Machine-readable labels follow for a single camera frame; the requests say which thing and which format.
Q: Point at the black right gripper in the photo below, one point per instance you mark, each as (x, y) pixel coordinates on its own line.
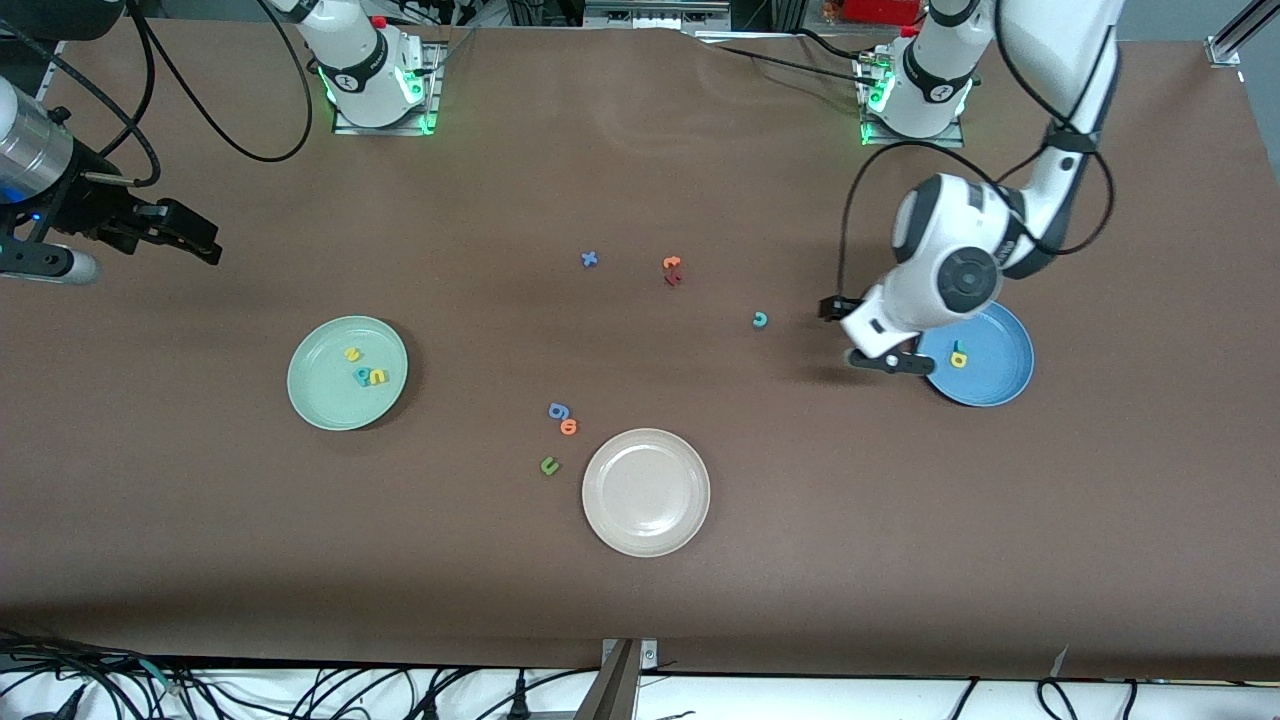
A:
(97, 212)

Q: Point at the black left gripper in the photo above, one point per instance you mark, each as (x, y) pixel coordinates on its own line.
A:
(831, 308)

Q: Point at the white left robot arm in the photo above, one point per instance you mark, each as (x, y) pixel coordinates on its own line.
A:
(960, 250)

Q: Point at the blue plate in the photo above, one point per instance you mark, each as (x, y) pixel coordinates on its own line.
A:
(995, 370)

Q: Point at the light green plate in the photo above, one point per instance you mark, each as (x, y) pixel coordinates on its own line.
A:
(325, 395)

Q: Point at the brown table cover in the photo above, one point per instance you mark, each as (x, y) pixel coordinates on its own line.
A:
(900, 560)

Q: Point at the beige plate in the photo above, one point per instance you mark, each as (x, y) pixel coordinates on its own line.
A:
(646, 492)

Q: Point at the red box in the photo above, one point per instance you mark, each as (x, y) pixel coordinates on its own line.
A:
(880, 10)

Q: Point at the grey power strip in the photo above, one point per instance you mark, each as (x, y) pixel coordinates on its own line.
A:
(650, 15)

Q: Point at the small white paper tag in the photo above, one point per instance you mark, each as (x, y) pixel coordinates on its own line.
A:
(1060, 660)

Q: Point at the dark metal beam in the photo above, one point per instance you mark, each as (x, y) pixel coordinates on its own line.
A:
(610, 695)

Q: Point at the black power plug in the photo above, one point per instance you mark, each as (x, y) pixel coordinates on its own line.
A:
(519, 700)

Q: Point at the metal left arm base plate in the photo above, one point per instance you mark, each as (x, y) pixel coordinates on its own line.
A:
(955, 142)

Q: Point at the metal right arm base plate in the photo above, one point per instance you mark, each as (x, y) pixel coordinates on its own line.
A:
(432, 100)

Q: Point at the grey metal clamp bracket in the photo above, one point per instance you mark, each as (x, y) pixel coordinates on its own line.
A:
(648, 655)

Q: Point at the aluminium corner bracket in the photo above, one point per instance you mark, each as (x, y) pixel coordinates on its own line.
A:
(1222, 52)

